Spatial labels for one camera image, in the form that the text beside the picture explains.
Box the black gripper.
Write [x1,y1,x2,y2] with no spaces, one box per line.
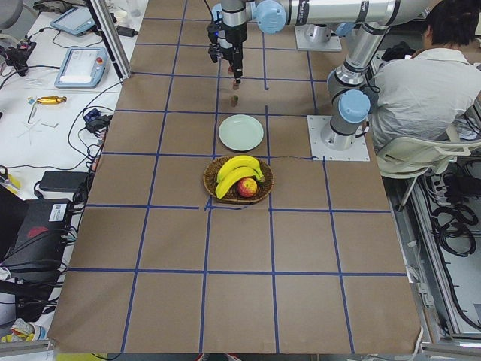
[207,22,247,85]

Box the light green plate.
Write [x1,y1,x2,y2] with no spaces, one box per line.
[219,114,264,152]

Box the yellow banana bunch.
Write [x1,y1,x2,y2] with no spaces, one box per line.
[215,155,265,199]

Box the red apple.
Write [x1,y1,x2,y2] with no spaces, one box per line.
[237,177,258,198]

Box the wicker fruit basket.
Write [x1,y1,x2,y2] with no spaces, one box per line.
[203,155,274,204]

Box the teach pendant near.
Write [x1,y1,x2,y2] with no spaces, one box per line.
[54,47,109,89]

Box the teach pendant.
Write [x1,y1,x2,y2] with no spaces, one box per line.
[54,47,109,89]
[50,7,95,36]

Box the teach pendant far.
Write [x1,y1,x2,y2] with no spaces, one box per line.
[50,7,95,36]

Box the seated person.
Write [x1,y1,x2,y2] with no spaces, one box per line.
[368,1,480,150]

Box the white office chair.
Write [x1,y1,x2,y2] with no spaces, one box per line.
[377,125,480,211]

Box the black power adapter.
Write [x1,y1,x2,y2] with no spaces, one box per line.
[39,171,88,193]

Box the black computer box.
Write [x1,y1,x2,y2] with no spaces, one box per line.
[1,187,72,270]

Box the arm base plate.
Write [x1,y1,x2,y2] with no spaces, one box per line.
[307,115,371,162]
[295,24,342,53]

